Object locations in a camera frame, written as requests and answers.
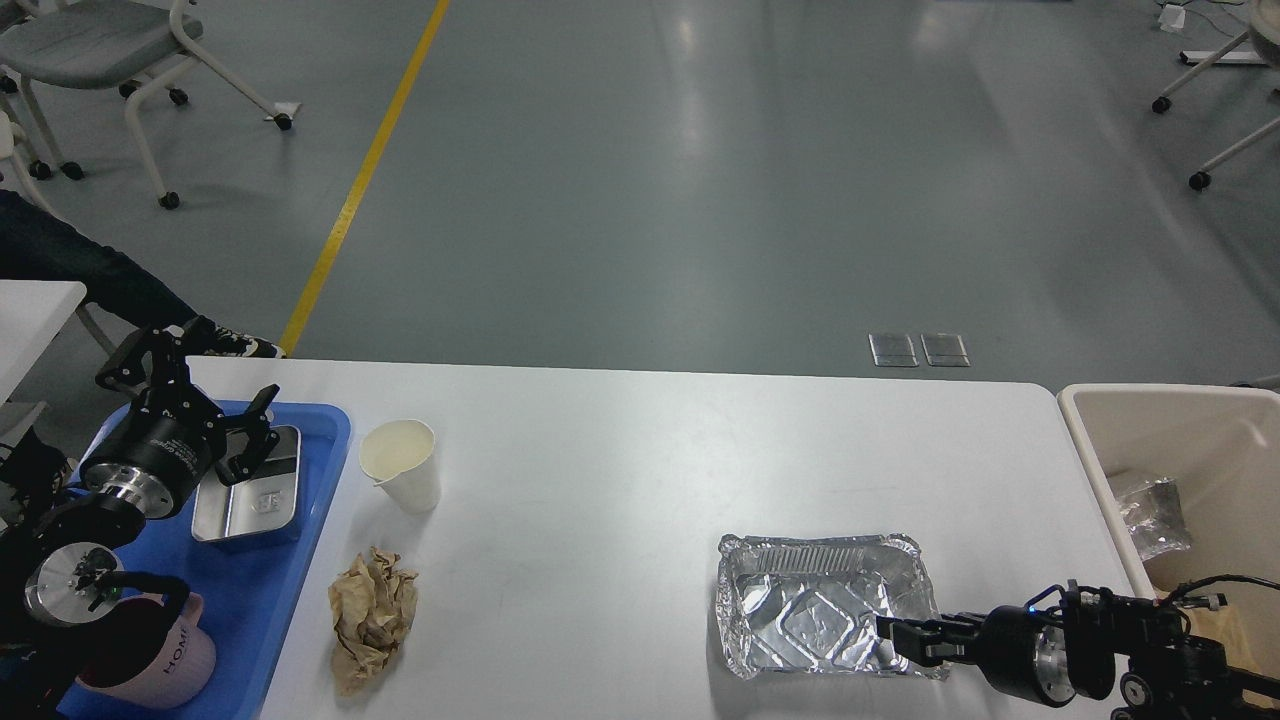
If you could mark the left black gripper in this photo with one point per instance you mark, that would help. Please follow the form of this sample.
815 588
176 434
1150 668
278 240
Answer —
174 434

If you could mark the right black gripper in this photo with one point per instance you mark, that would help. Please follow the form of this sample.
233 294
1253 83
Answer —
1018 652

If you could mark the steel rectangular tin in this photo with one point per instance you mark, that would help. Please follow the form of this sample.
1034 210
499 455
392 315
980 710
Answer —
258 513

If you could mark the aluminium foil tray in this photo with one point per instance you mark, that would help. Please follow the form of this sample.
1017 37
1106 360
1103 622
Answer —
790 605

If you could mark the white paper cup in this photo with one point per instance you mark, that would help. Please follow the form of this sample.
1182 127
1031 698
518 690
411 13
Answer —
399 458

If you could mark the pink HOME mug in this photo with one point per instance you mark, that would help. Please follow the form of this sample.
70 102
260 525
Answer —
149 660

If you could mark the brown paper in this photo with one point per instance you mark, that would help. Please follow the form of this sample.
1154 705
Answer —
373 603
1247 625

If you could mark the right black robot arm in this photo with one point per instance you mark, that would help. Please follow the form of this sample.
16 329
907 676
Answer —
1093 642

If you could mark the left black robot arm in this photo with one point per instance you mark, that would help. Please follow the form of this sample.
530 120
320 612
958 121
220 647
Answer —
62 578

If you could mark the blue plastic tray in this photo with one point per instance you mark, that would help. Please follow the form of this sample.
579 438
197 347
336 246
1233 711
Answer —
249 595

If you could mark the white side table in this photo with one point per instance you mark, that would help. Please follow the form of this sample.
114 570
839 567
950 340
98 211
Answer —
32 313

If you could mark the person in dark trousers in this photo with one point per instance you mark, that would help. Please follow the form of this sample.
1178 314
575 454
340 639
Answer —
36 246

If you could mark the crumpled clear plastic wrap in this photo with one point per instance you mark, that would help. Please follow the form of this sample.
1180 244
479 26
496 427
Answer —
1150 506

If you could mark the right metal floor plate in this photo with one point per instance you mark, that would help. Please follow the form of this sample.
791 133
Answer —
945 349

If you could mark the metal floor plate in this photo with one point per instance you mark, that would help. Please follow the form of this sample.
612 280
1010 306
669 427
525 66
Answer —
945 349
893 350

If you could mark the left metal floor plate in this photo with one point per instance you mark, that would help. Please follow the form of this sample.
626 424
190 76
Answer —
893 350

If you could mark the brown paper in bin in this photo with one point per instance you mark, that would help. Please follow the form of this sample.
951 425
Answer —
1247 625

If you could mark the beige plastic bin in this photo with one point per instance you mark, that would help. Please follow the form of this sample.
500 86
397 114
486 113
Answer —
1218 444

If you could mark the grey office chair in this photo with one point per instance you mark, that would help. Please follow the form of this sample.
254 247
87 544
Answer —
94 45

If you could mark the white floor power adapter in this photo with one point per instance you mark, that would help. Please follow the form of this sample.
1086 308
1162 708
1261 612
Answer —
1172 18

